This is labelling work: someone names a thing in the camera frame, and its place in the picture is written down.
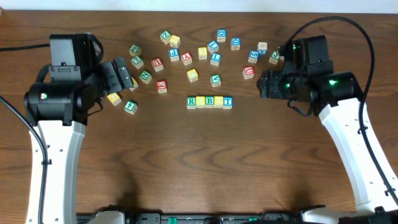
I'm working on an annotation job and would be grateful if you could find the green B block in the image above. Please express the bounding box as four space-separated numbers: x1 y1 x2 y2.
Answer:
205 96 215 108

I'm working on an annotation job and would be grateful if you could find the yellow block beside Z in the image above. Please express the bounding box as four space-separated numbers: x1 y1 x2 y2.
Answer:
169 35 181 49

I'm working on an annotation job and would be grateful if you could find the blue L block upper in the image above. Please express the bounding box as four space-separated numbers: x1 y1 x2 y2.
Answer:
207 40 220 54

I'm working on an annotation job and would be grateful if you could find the red U block right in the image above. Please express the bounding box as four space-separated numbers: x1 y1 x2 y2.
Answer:
243 66 255 79

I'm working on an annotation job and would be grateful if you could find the green 7 block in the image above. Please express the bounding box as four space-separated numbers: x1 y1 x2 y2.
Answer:
131 55 144 69

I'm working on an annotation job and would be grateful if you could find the red u block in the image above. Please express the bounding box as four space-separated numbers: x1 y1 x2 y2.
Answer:
243 66 255 79
151 57 164 72

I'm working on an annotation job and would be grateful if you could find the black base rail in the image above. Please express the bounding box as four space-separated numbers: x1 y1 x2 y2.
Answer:
77 208 303 224

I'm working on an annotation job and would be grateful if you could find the blue X block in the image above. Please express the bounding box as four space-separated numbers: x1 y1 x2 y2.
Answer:
257 42 267 55

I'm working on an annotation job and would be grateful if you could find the blue T block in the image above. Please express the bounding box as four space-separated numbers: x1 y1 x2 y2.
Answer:
223 96 233 109

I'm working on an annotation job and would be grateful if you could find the yellow G block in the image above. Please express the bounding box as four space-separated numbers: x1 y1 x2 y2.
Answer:
107 93 122 106

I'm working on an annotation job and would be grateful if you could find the green N block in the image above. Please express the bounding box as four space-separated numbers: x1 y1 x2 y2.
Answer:
139 70 152 84

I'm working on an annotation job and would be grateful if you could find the red A block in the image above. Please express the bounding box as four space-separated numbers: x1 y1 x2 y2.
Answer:
181 52 193 66

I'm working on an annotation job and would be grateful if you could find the red E block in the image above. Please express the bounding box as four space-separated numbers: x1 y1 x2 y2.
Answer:
157 80 167 94

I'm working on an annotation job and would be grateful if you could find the blue D block top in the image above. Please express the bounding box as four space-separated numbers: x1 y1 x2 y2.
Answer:
216 29 226 42

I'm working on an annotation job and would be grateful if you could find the yellow O block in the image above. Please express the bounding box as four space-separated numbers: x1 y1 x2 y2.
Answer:
195 96 205 108
214 96 224 108

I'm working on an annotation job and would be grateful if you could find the green J block left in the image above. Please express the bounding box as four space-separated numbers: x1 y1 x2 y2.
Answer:
129 44 142 57

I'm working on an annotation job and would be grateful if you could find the green Z block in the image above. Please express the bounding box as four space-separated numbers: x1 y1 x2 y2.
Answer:
160 30 172 45

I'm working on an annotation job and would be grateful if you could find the blue d block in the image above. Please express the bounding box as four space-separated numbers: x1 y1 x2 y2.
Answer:
231 37 241 50
216 29 226 42

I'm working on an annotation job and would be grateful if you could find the green J block right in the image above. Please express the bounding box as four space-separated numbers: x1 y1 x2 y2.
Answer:
269 51 280 65

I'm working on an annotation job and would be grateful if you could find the yellow Q block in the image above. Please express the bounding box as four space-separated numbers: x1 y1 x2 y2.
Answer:
187 69 198 82

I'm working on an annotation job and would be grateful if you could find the blue P block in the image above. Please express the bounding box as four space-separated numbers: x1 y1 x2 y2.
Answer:
169 49 180 62

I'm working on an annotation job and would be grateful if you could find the green j block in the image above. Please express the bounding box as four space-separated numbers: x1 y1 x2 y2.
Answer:
269 51 280 65
129 44 142 57

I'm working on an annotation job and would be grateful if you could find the red U block left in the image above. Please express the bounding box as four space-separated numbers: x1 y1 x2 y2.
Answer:
151 57 164 72

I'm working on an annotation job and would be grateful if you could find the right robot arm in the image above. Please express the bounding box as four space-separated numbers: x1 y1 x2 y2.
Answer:
257 35 397 223

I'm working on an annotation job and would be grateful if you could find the green 4 block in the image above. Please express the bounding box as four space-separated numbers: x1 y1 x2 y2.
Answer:
124 101 137 114

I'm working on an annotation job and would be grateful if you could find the green R block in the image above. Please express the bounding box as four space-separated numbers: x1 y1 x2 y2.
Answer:
187 96 197 110

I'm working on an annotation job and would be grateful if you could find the blue 5 block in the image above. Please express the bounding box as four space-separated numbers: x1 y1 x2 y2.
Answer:
248 50 259 63

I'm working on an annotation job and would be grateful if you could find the yellow K block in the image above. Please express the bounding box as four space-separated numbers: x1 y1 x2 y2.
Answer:
129 77 139 91

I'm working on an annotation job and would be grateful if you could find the yellow S block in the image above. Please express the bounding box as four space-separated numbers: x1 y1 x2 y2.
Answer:
198 47 208 60

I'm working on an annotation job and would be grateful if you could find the blue l block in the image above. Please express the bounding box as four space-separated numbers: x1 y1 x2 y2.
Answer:
210 53 221 66
207 40 220 54

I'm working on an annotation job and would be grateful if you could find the blue D block right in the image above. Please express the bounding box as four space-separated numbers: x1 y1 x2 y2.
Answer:
231 37 241 50

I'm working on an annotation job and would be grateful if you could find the blue L block lower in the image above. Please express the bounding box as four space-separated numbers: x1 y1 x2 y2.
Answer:
210 53 221 66

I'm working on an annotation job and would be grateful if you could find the green V block right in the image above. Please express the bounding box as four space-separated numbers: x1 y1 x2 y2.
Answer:
210 74 222 87

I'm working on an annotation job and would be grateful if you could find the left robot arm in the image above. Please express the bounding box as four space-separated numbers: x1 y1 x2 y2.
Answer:
24 33 134 223

